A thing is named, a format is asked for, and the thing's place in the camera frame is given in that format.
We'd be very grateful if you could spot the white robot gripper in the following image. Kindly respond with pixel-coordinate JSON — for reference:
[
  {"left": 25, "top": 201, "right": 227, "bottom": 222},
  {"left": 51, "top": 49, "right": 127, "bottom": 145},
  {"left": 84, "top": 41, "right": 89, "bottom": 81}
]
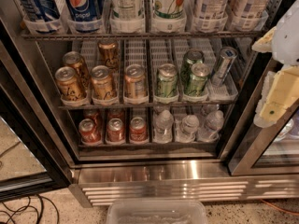
[{"left": 251, "top": 0, "right": 299, "bottom": 128}]

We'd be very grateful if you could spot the white 7up can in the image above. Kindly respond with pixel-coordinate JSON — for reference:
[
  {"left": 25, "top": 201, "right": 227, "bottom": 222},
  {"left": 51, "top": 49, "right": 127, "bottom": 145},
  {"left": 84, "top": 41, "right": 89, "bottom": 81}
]
[
  {"left": 111, "top": 0, "right": 143, "bottom": 21},
  {"left": 154, "top": 0, "right": 184, "bottom": 19}
]

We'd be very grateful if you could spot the silver slim can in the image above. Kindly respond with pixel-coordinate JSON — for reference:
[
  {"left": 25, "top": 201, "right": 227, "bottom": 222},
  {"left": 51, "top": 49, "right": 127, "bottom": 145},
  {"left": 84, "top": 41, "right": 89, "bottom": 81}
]
[{"left": 211, "top": 47, "right": 237, "bottom": 87}]

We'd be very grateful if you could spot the white labelled can far right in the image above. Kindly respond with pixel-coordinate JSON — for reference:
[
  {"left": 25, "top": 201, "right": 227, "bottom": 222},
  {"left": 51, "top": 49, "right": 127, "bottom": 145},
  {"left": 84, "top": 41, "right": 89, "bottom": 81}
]
[{"left": 233, "top": 0, "right": 269, "bottom": 19}]

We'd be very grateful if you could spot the white labelled can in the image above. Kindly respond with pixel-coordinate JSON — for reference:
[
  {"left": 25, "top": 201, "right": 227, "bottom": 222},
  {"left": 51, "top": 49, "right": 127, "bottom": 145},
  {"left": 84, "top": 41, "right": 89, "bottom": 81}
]
[
  {"left": 233, "top": 0, "right": 269, "bottom": 19},
  {"left": 193, "top": 0, "right": 228, "bottom": 20}
]

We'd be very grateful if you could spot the green can front right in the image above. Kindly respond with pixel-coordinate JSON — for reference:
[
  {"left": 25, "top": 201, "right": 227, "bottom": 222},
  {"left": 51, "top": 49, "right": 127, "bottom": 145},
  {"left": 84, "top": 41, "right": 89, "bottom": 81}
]
[{"left": 184, "top": 63, "right": 209, "bottom": 97}]

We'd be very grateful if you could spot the green can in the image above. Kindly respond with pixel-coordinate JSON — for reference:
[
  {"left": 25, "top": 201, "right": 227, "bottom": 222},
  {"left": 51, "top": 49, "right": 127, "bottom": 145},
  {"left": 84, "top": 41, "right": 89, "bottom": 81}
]
[
  {"left": 184, "top": 63, "right": 209, "bottom": 97},
  {"left": 180, "top": 49, "right": 205, "bottom": 84},
  {"left": 156, "top": 63, "right": 178, "bottom": 98}
]

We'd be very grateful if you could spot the green can back right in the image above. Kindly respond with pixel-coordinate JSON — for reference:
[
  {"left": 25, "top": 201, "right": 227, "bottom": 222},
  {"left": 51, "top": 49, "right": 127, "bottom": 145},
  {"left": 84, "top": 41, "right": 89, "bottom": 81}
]
[{"left": 180, "top": 49, "right": 205, "bottom": 84}]

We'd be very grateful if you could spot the right glass fridge door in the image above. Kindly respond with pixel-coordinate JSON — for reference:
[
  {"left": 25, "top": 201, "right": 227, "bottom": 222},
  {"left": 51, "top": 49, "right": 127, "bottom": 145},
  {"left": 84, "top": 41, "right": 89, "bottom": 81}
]
[{"left": 219, "top": 55, "right": 298, "bottom": 175}]

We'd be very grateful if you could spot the glass fridge door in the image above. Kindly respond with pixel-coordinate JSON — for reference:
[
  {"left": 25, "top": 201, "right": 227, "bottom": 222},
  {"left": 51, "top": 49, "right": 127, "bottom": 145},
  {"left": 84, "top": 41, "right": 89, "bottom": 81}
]
[
  {"left": 0, "top": 21, "right": 72, "bottom": 202},
  {"left": 219, "top": 55, "right": 298, "bottom": 175}
]

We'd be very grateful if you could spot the green can centre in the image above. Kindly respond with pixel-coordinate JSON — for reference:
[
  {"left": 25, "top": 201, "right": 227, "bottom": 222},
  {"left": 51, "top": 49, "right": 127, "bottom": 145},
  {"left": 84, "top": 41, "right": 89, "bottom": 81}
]
[{"left": 156, "top": 63, "right": 178, "bottom": 98}]

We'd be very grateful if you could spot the gold can column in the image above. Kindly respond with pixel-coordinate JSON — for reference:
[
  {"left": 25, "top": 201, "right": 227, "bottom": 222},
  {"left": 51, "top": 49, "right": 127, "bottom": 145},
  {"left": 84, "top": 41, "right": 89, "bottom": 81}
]
[
  {"left": 91, "top": 65, "right": 116, "bottom": 100},
  {"left": 125, "top": 64, "right": 147, "bottom": 99}
]

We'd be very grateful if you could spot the red can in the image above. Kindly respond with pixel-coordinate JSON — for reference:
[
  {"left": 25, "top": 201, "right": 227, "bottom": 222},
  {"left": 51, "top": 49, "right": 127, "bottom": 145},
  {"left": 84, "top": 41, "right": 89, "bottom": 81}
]
[
  {"left": 107, "top": 118, "right": 124, "bottom": 142},
  {"left": 129, "top": 117, "right": 147, "bottom": 142},
  {"left": 78, "top": 119, "right": 101, "bottom": 143}
]

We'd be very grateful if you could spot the gold can back centre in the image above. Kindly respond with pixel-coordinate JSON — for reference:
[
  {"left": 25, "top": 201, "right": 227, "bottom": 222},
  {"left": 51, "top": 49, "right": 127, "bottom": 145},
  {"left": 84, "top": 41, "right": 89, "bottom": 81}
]
[{"left": 98, "top": 40, "right": 120, "bottom": 71}]

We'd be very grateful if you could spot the gold can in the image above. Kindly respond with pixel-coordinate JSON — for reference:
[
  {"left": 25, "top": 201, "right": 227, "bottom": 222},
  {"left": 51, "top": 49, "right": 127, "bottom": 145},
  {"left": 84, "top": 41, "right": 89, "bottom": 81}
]
[
  {"left": 55, "top": 66, "right": 86, "bottom": 101},
  {"left": 63, "top": 51, "right": 90, "bottom": 89},
  {"left": 98, "top": 40, "right": 120, "bottom": 71}
]

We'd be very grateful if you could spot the red can front left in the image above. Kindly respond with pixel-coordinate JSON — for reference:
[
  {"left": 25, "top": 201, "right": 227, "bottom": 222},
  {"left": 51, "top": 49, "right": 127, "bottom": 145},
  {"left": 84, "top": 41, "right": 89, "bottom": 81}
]
[{"left": 78, "top": 119, "right": 101, "bottom": 143}]

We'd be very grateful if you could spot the blue pepsi can front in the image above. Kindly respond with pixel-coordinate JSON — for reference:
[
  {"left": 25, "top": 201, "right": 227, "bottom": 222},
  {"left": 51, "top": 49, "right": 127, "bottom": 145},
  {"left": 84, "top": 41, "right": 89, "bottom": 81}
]
[{"left": 65, "top": 0, "right": 101, "bottom": 22}]

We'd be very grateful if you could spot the blue pepsi can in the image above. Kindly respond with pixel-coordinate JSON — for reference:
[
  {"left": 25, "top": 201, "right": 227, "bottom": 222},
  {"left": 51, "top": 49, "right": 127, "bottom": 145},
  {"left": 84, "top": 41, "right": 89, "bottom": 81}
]
[
  {"left": 65, "top": 0, "right": 101, "bottom": 22},
  {"left": 20, "top": 0, "right": 60, "bottom": 21}
]

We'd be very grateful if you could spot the gold can back left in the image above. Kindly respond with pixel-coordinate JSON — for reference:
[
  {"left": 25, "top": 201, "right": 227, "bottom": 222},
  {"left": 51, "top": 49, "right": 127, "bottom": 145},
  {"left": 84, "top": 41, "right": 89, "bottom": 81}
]
[{"left": 63, "top": 51, "right": 90, "bottom": 89}]

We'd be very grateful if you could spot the gold can front left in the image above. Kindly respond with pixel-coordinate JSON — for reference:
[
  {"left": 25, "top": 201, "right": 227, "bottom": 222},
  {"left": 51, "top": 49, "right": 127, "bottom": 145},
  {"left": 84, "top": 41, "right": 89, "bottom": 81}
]
[{"left": 55, "top": 66, "right": 86, "bottom": 101}]

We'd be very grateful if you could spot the steel fridge bottom grille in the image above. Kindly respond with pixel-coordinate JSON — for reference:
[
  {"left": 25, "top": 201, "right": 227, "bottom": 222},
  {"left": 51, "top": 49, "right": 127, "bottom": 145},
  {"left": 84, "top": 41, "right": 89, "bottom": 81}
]
[{"left": 69, "top": 161, "right": 299, "bottom": 207}]

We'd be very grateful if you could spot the blue pepsi can left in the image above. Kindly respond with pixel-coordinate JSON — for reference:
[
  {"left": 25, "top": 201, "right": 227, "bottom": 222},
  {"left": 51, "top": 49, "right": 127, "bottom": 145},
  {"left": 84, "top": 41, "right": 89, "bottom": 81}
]
[{"left": 20, "top": 0, "right": 60, "bottom": 21}]

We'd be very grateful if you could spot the left glass fridge door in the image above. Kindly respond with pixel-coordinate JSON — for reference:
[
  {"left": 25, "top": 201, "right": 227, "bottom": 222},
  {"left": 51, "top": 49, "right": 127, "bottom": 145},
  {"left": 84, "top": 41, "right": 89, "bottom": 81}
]
[{"left": 0, "top": 21, "right": 72, "bottom": 202}]

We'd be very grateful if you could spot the clear water bottle right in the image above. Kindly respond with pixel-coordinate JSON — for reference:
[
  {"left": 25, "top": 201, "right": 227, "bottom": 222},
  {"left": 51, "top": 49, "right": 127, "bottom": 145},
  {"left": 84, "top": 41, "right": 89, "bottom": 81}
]
[{"left": 197, "top": 110, "right": 224, "bottom": 142}]

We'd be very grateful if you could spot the clear water bottle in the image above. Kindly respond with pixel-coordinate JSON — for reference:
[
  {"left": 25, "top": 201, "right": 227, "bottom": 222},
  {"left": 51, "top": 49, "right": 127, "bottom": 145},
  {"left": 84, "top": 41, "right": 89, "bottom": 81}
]
[
  {"left": 154, "top": 110, "right": 174, "bottom": 144},
  {"left": 197, "top": 110, "right": 224, "bottom": 142},
  {"left": 176, "top": 115, "right": 199, "bottom": 143}
]

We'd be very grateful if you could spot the clear water bottle middle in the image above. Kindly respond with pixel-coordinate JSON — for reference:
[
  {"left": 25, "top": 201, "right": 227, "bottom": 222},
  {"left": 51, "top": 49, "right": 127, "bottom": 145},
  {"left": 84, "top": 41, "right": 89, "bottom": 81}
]
[{"left": 176, "top": 115, "right": 199, "bottom": 143}]

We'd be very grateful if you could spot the clear water bottle left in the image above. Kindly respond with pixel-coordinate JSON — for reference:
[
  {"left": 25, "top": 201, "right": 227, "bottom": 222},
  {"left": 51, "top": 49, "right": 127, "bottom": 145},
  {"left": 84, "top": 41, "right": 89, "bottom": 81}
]
[{"left": 154, "top": 110, "right": 174, "bottom": 144}]

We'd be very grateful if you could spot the clear plastic bin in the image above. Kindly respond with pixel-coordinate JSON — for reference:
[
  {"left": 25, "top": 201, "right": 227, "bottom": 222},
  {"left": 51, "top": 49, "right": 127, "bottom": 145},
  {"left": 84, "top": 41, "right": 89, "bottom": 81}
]
[{"left": 106, "top": 199, "right": 208, "bottom": 224}]

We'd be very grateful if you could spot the top wire shelf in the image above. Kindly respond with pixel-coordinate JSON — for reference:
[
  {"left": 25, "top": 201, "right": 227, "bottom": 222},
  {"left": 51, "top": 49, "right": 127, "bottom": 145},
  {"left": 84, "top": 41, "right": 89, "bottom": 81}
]
[{"left": 21, "top": 31, "right": 265, "bottom": 41}]

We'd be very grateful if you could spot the wire shelf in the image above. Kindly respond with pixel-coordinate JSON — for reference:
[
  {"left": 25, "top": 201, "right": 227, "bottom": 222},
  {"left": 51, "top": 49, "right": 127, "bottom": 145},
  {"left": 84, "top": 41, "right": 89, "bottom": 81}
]
[
  {"left": 58, "top": 101, "right": 235, "bottom": 110},
  {"left": 21, "top": 31, "right": 265, "bottom": 41}
]

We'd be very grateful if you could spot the middle wire shelf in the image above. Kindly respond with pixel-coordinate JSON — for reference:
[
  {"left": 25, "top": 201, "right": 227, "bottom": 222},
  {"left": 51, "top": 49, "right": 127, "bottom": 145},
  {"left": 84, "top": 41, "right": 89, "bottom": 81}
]
[{"left": 58, "top": 101, "right": 235, "bottom": 110}]

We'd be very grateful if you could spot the orange cable on floor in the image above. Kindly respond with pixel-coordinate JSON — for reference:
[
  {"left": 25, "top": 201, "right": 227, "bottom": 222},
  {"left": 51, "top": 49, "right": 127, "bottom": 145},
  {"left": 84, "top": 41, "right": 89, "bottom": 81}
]
[{"left": 260, "top": 199, "right": 299, "bottom": 217}]

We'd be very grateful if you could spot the black cable on floor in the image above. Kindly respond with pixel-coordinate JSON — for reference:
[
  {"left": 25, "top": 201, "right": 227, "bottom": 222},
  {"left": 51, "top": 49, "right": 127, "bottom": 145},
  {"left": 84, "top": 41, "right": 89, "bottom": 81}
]
[{"left": 0, "top": 194, "right": 60, "bottom": 224}]

